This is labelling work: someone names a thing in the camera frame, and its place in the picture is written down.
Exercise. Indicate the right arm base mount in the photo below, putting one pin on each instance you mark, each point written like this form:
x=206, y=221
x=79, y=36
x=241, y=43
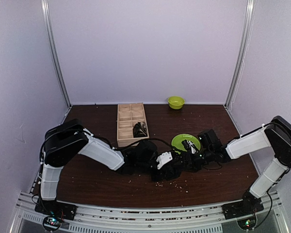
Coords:
x=245, y=215

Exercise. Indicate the right aluminium frame post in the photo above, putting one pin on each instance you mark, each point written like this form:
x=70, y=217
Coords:
x=241, y=54

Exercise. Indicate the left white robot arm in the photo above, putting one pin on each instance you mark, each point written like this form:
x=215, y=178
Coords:
x=63, y=142

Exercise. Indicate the green plate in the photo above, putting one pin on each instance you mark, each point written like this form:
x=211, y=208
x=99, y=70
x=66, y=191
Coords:
x=177, y=141

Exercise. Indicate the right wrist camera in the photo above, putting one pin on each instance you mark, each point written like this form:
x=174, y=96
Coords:
x=190, y=146

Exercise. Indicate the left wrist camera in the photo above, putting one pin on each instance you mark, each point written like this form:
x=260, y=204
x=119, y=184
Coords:
x=163, y=159

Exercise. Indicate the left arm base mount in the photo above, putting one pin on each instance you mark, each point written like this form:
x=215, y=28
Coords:
x=56, y=213

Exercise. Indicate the black necktie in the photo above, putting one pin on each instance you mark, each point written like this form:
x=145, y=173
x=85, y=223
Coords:
x=167, y=172

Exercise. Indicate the left aluminium frame post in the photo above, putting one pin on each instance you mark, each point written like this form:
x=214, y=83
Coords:
x=53, y=51

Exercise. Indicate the patterned rolled tie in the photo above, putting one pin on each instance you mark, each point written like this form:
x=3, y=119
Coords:
x=140, y=130

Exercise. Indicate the aluminium frame post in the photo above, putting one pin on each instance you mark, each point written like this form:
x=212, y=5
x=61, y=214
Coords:
x=241, y=54
x=53, y=51

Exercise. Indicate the wooden compartment box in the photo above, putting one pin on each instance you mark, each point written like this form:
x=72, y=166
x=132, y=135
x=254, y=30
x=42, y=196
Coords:
x=127, y=116

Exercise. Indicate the front aluminium rail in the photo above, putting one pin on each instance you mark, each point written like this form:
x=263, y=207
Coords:
x=209, y=218

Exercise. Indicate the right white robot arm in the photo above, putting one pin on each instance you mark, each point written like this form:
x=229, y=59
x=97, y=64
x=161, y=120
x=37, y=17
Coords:
x=275, y=134

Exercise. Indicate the green bowl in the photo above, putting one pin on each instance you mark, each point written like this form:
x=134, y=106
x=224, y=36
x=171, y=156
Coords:
x=176, y=102

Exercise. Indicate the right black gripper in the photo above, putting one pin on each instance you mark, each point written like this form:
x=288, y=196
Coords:
x=190, y=163

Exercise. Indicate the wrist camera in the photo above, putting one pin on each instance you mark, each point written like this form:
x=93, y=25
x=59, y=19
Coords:
x=163, y=159
x=190, y=146

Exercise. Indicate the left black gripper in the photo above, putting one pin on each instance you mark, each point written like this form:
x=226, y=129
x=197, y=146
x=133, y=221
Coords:
x=162, y=174

